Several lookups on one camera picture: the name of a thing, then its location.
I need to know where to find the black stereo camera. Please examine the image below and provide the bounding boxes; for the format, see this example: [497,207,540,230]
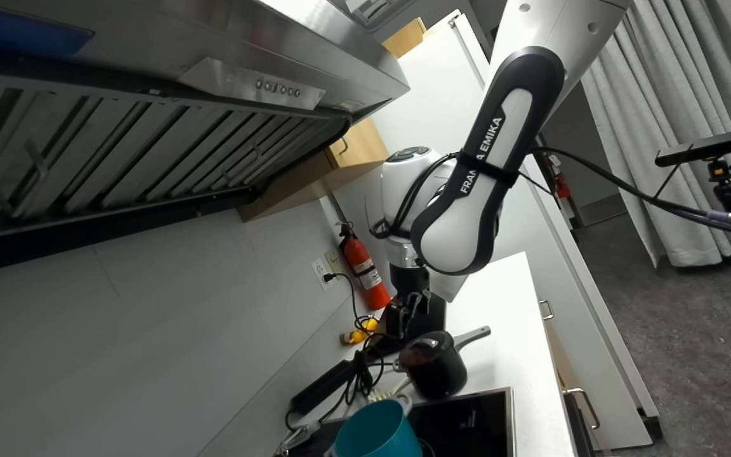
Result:
[652,125,731,171]

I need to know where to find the small red fire extinguisher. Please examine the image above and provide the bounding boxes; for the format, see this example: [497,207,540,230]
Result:
[548,152,574,206]

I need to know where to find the white curtains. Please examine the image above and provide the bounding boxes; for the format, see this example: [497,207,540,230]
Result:
[580,0,731,272]

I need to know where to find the stainless steel range hood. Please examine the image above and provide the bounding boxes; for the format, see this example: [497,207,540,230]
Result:
[0,0,411,276]

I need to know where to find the teal pot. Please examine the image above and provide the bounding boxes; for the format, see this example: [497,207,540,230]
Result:
[323,398,437,457]

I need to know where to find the kitchen base cabinets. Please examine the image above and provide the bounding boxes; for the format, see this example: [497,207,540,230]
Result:
[444,7,666,451]

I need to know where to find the grey door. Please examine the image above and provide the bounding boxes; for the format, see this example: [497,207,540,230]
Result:
[540,79,629,228]

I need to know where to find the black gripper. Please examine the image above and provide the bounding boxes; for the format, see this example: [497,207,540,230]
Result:
[388,261,437,337]

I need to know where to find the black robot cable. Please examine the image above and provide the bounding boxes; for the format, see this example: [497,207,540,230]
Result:
[528,144,731,239]

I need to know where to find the black pot with grey handle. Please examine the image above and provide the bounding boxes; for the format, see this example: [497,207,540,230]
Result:
[397,323,495,403]

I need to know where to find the wall outlet with plug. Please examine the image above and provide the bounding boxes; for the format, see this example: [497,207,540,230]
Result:
[309,256,340,289]

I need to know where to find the black coiled cable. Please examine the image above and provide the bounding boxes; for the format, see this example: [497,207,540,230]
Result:
[343,348,390,409]

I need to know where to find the blue panel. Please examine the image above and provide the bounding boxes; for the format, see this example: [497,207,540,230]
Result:
[0,0,96,61]

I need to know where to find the black power adapter brick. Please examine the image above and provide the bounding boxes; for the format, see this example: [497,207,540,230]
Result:
[286,362,361,422]

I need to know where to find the yellow orange plug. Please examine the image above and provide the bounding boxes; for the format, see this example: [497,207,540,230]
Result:
[338,314,384,348]

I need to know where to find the built-in black oven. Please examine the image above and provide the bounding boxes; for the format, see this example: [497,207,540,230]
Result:
[562,385,609,457]

